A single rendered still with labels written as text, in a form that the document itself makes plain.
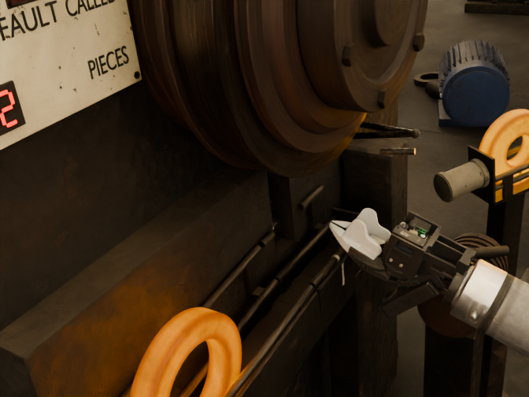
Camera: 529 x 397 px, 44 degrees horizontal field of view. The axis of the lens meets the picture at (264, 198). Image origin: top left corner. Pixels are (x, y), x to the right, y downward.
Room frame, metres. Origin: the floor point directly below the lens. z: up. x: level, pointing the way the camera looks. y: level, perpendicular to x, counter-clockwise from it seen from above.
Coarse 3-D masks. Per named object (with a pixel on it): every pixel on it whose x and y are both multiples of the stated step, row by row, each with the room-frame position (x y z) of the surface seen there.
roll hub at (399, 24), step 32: (320, 0) 0.68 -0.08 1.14; (352, 0) 0.72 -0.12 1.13; (384, 0) 0.75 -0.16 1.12; (416, 0) 0.86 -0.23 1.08; (320, 32) 0.68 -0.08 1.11; (352, 32) 0.72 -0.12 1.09; (384, 32) 0.75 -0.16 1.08; (416, 32) 0.85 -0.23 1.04; (320, 64) 0.68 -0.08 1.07; (384, 64) 0.79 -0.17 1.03; (320, 96) 0.72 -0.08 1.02; (352, 96) 0.69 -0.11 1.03
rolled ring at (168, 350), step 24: (192, 312) 0.61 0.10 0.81; (216, 312) 0.62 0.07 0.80; (168, 336) 0.57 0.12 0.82; (192, 336) 0.57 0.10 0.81; (216, 336) 0.61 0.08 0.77; (144, 360) 0.55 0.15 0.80; (168, 360) 0.54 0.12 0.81; (216, 360) 0.63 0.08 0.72; (240, 360) 0.64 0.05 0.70; (144, 384) 0.52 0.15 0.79; (168, 384) 0.53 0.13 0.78; (216, 384) 0.62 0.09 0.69
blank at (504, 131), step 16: (512, 112) 1.15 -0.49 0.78; (528, 112) 1.14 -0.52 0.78; (496, 128) 1.13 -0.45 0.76; (512, 128) 1.12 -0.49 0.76; (528, 128) 1.13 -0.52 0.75; (480, 144) 1.13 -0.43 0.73; (496, 144) 1.11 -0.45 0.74; (528, 144) 1.15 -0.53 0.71; (496, 160) 1.11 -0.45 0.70; (512, 160) 1.15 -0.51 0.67; (528, 160) 1.14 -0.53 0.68
